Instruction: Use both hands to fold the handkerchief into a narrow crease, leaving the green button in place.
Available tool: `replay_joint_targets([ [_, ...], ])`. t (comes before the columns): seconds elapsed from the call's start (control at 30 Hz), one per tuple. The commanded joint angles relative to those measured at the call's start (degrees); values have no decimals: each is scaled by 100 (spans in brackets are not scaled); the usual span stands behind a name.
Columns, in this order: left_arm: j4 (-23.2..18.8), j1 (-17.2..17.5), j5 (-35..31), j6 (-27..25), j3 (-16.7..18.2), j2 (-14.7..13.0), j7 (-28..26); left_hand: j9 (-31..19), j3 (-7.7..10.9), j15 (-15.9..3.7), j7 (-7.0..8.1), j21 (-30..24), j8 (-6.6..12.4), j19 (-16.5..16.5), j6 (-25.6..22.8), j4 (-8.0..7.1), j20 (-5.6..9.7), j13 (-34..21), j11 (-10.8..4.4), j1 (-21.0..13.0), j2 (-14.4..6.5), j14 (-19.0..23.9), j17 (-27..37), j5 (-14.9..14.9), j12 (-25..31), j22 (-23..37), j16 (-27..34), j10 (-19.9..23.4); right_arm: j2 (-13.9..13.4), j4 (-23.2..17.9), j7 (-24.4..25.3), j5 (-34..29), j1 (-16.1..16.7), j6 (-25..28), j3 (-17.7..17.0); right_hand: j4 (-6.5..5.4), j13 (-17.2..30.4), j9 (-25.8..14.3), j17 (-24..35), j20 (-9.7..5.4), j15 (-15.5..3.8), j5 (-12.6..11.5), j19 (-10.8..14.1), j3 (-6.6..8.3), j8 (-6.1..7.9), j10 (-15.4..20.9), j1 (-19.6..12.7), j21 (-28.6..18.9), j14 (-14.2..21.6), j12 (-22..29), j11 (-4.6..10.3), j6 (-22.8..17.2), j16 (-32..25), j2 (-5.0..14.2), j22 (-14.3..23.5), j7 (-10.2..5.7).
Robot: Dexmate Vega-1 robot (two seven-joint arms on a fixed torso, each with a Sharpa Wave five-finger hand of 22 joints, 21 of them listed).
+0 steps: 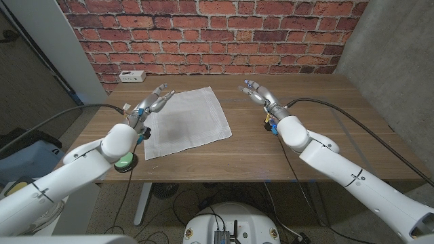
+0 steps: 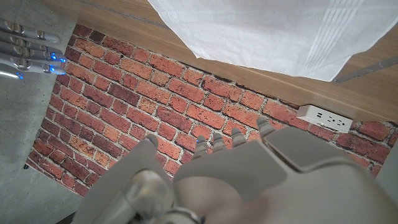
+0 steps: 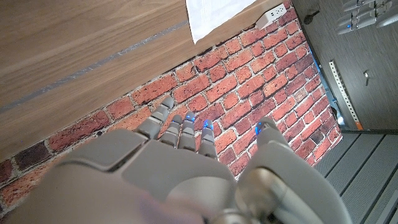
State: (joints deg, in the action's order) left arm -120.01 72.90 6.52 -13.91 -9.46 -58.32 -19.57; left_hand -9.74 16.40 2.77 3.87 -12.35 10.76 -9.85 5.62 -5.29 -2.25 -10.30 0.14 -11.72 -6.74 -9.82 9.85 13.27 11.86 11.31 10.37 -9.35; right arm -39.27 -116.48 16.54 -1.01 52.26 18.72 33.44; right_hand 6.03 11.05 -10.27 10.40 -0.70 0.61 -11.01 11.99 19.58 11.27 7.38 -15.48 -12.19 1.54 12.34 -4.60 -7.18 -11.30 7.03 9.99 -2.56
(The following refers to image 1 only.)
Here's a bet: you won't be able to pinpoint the white sneaker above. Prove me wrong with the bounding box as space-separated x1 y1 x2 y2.
32 200 65 234

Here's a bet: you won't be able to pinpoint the brick print backdrop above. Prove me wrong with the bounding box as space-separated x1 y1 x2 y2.
56 0 370 94

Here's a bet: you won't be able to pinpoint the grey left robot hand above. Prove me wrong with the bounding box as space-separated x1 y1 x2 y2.
125 83 176 131

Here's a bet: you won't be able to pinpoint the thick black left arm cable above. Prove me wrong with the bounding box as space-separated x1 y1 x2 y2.
0 103 126 155

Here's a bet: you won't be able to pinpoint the white robot torso rim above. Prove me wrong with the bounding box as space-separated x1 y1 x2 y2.
0 234 138 244

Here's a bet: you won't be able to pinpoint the white power strip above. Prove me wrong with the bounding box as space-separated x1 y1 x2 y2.
118 70 147 83

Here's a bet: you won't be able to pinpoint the white floor cable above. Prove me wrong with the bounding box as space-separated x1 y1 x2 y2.
263 182 303 240

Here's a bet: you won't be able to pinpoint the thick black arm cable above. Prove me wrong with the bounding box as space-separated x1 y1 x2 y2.
284 98 434 189
0 103 126 155

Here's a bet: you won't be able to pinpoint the black round fan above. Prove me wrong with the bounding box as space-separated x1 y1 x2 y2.
151 182 180 200

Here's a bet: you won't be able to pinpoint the black power adapter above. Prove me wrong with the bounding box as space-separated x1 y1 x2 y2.
291 232 311 244

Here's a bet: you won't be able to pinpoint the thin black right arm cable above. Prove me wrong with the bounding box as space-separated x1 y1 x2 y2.
276 135 374 244

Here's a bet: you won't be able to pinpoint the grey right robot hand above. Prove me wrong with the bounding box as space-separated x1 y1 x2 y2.
237 79 291 120

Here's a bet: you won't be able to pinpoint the white handkerchief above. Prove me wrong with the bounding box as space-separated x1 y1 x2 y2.
144 86 233 161

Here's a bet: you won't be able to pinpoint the metal table leg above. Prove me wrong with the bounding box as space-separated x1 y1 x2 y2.
133 182 153 227
307 182 328 227

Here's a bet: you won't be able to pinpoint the black bag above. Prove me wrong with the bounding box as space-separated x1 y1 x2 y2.
0 127 64 159

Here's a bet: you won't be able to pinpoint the white wall column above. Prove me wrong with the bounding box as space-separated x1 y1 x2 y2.
3 0 109 106

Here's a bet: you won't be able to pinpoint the black foot pedal yellow pads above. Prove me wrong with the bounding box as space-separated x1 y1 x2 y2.
3 176 35 197

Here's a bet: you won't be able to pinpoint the black door handle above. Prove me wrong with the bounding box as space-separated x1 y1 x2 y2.
0 29 20 44

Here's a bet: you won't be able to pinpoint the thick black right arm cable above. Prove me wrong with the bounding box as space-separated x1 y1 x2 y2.
284 98 434 189

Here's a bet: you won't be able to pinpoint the silver box on robot base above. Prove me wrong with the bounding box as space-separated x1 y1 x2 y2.
213 230 231 244

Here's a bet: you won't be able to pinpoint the green push button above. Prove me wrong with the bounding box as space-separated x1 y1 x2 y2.
113 151 139 174

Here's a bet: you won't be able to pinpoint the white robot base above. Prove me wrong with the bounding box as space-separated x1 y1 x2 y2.
182 202 281 244

